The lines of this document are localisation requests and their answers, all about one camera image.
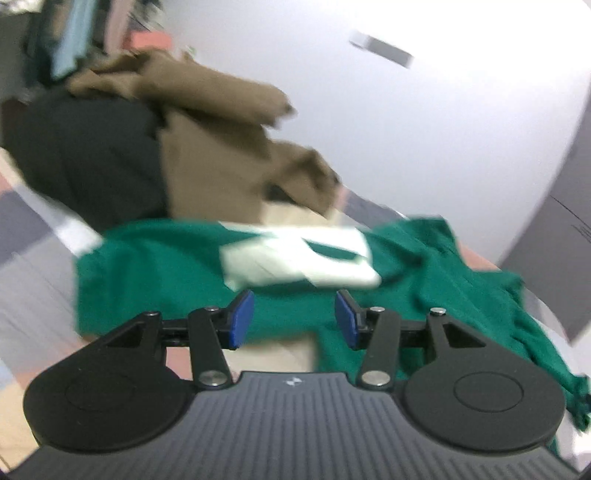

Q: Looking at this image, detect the black garment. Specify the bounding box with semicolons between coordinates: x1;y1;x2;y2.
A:
3;87;168;233

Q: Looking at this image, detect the light blue hanging garment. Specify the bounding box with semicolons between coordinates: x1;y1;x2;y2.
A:
51;0;98;81

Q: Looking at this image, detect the grey wardrobe door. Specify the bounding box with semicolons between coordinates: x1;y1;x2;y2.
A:
502;109;591;340

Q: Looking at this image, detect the brown garment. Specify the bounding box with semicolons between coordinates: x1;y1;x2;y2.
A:
67;50;341;224

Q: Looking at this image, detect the green hooded sweatshirt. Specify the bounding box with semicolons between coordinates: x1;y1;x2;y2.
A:
76;218;590;432

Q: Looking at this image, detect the patchwork bed quilt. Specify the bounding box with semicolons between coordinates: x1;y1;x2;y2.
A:
0;147;591;471

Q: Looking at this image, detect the grey wall switch panel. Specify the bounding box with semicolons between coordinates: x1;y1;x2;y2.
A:
349;33;413;68

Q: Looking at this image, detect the pink box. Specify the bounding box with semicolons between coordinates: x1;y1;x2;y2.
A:
123;31;172;51

